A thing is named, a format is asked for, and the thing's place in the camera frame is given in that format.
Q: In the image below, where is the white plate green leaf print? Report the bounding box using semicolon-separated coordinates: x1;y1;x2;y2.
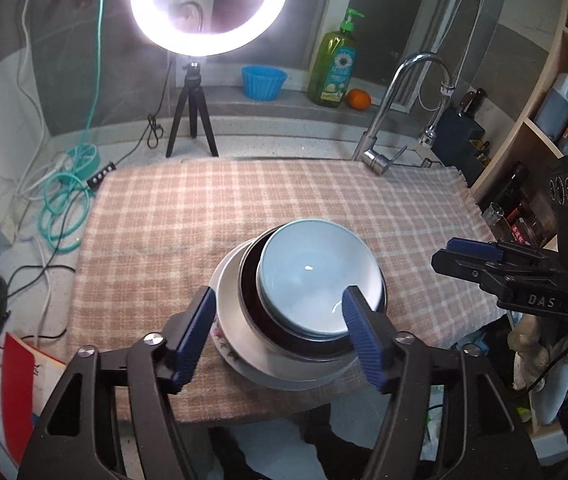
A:
216;247;365;392

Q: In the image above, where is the pull-out spray hose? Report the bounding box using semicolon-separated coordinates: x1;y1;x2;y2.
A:
418;67;457;148

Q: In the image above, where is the person's right forearm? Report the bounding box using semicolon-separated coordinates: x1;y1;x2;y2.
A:
531;325;568;426

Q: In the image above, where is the large steel bowl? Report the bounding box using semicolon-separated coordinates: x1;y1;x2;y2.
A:
236;240;389;377

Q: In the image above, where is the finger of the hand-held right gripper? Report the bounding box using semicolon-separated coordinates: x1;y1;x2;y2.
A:
431;251;519;306
446;237;562;268

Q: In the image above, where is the green dish soap bottle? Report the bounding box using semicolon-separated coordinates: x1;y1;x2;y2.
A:
306;7;365;107

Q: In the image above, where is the white cable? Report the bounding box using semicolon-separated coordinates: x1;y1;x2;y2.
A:
14;0;72;351

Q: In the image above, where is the chrome kitchen faucet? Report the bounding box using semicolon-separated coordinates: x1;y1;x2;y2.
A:
351;51;452;176

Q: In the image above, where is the dark knife block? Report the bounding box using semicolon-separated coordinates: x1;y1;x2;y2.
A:
438;87;489;181

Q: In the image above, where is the beige checked cloth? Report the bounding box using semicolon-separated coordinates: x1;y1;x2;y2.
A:
66;156;509;423

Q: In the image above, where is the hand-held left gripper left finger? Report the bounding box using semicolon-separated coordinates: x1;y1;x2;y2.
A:
16;285;217;480

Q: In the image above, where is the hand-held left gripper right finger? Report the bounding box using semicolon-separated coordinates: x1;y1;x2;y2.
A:
341;285;544;480

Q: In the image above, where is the orange fruit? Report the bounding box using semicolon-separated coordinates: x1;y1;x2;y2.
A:
347;88;371;111

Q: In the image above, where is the blue ribbed cup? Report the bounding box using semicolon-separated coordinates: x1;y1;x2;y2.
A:
242;65;288;102

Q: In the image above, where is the teal power strip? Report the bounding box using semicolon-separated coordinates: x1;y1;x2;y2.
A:
66;144;101;173

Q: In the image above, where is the person's right hand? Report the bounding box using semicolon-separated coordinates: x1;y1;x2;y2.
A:
511;317;552;393

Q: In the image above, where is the dark glass bottle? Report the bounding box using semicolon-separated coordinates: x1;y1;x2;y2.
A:
494;161;530;211

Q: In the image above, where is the wooden shelf unit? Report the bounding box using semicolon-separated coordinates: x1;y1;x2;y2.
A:
468;0;568;456

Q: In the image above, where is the teal power cable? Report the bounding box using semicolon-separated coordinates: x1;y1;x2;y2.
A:
38;0;107;253

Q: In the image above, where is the plain white bowl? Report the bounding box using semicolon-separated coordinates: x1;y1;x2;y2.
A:
258;218;385;342

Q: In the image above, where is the black cable with inline remote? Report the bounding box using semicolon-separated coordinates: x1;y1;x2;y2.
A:
0;57;172;351

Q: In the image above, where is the white ring light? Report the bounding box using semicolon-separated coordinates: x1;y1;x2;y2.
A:
130;0;289;57

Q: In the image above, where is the black mini tripod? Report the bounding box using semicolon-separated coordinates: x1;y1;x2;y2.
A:
165;61;219;158

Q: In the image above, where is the small drinking glass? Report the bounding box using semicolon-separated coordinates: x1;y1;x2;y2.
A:
481;202;507;226

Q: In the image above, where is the red booklet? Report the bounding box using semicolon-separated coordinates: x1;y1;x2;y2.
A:
1;332;67;466

